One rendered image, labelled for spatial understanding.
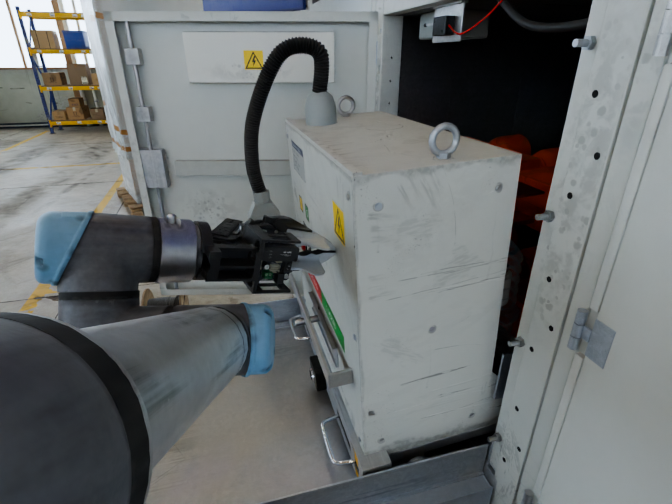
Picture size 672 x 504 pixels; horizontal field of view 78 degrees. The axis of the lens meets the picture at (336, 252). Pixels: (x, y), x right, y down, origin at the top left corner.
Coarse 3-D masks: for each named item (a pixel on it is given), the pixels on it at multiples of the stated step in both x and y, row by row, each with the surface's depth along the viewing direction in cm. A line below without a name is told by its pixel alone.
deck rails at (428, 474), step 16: (272, 304) 111; (288, 304) 113; (288, 320) 114; (480, 448) 70; (416, 464) 67; (432, 464) 68; (448, 464) 69; (464, 464) 70; (480, 464) 72; (352, 480) 64; (368, 480) 65; (384, 480) 66; (400, 480) 67; (416, 480) 68; (432, 480) 70; (448, 480) 71; (288, 496) 62; (304, 496) 62; (320, 496) 63; (336, 496) 64; (352, 496) 66; (368, 496) 67; (384, 496) 68; (400, 496) 68
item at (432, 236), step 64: (320, 128) 78; (384, 128) 74; (384, 192) 49; (448, 192) 51; (512, 192) 54; (384, 256) 53; (448, 256) 55; (384, 320) 57; (448, 320) 60; (384, 384) 62; (448, 384) 66; (384, 448) 68
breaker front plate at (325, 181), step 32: (288, 128) 87; (320, 160) 62; (320, 192) 66; (352, 192) 48; (320, 224) 71; (352, 224) 51; (352, 256) 53; (352, 288) 56; (320, 320) 83; (352, 320) 59; (352, 352) 63; (352, 384) 67; (352, 416) 72
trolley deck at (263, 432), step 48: (288, 336) 108; (240, 384) 92; (288, 384) 92; (192, 432) 81; (240, 432) 81; (288, 432) 81; (336, 432) 81; (192, 480) 71; (240, 480) 71; (288, 480) 71; (336, 480) 71; (480, 480) 71
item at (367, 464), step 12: (300, 312) 113; (312, 324) 101; (312, 348) 101; (336, 396) 79; (336, 408) 80; (348, 420) 74; (348, 432) 72; (348, 444) 74; (360, 456) 67; (372, 456) 67; (384, 456) 67; (360, 468) 66; (372, 468) 65; (384, 468) 66
